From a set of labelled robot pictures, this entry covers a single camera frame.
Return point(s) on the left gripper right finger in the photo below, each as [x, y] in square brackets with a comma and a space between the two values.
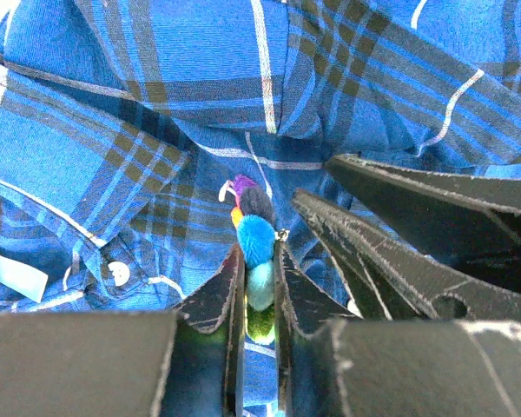
[331, 363]

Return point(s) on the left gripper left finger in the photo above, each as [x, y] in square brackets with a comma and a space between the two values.
[186, 361]

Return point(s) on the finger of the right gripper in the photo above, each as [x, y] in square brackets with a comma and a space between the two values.
[466, 222]
[431, 288]

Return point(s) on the colourful flower plush brooch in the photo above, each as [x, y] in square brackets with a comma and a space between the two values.
[253, 217]

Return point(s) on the blue plaid shirt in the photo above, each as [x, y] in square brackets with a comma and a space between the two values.
[124, 116]

